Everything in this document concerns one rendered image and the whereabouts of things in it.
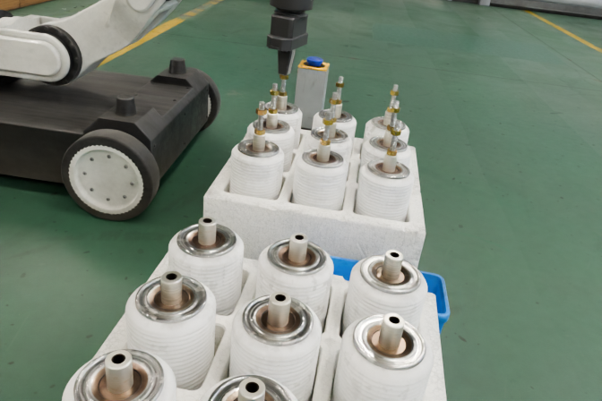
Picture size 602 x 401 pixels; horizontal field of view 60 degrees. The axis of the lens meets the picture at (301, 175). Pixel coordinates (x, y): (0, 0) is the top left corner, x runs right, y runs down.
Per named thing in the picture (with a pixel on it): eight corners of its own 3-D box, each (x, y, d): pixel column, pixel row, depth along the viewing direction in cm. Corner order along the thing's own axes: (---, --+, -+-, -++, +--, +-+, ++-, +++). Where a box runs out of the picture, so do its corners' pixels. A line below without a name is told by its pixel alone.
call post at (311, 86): (285, 182, 139) (296, 67, 125) (289, 170, 145) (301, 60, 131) (312, 186, 138) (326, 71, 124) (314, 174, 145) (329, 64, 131)
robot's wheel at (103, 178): (64, 214, 114) (55, 130, 105) (75, 203, 118) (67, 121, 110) (153, 228, 113) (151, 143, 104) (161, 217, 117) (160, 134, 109)
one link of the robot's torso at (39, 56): (-16, 79, 123) (-26, 21, 117) (32, 59, 141) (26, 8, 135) (68, 90, 122) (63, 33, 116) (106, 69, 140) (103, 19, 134)
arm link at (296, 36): (279, 36, 116) (285, -21, 111) (320, 44, 113) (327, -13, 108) (253, 46, 105) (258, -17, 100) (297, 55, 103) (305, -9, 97)
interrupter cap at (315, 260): (260, 271, 63) (261, 266, 63) (273, 237, 70) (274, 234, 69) (322, 283, 62) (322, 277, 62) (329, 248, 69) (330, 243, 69)
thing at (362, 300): (328, 399, 69) (348, 291, 61) (336, 347, 77) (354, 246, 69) (401, 414, 68) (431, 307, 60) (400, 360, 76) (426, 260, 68)
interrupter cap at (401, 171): (417, 173, 93) (417, 169, 93) (394, 184, 88) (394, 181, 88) (382, 158, 97) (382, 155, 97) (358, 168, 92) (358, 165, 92)
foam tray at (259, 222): (201, 277, 99) (202, 195, 92) (249, 186, 134) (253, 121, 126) (405, 315, 96) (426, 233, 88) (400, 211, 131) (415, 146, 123)
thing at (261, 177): (284, 241, 101) (294, 157, 93) (237, 251, 97) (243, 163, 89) (264, 217, 108) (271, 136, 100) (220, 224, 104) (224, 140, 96)
